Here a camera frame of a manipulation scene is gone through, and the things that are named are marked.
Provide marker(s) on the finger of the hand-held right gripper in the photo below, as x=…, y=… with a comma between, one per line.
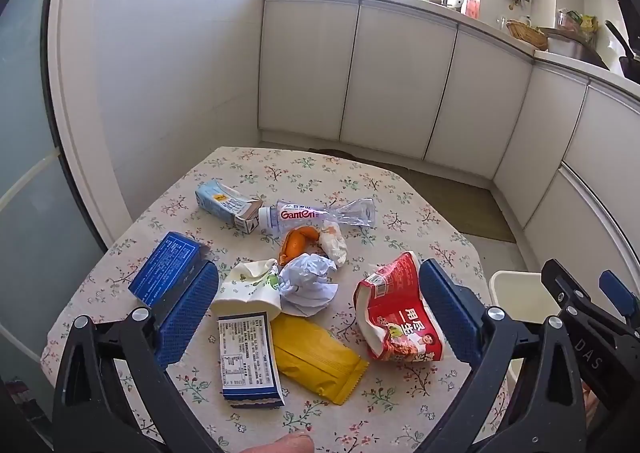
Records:
x=620, y=295
x=565, y=283

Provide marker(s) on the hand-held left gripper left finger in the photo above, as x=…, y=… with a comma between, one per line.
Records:
x=187, y=308

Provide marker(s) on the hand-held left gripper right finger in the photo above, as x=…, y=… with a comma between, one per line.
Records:
x=445, y=303

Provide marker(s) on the dark blue cardboard box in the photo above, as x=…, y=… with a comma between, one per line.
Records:
x=167, y=265

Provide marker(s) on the white trash bin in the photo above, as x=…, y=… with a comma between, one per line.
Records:
x=517, y=290

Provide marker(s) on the red noodle packet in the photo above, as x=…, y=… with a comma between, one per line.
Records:
x=395, y=313

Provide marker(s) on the crushed floral paper cup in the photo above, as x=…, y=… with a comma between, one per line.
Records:
x=245, y=303

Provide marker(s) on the blue white labelled packet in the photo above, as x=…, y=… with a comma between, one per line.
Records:
x=247, y=358

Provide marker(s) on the light blue milk carton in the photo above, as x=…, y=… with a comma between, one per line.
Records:
x=222, y=200

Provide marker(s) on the white paper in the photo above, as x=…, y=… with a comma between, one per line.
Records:
x=307, y=285

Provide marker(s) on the white sausage wrapper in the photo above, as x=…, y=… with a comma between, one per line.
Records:
x=335, y=243

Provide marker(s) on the yellow snack packet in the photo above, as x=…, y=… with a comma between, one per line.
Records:
x=312, y=358

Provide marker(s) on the crushed clear plastic bottle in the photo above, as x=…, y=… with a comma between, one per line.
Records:
x=300, y=214

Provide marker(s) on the person's left hand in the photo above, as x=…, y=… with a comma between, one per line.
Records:
x=287, y=444

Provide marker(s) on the floral tablecloth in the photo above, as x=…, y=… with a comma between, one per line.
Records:
x=320, y=173

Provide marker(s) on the frosted glass sliding door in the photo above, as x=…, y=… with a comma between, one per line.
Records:
x=30, y=173

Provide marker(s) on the white kitchen cabinet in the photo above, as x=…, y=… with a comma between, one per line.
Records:
x=395, y=78

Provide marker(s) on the metal pot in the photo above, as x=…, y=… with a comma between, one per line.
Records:
x=575, y=48

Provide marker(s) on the wicker basket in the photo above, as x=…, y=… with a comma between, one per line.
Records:
x=527, y=34

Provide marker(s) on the green food packet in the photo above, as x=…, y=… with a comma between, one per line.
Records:
x=580, y=20

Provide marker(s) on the red bottle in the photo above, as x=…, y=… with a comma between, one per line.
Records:
x=472, y=3

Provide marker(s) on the white kitchen countertop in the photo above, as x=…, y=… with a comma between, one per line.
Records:
x=400, y=0

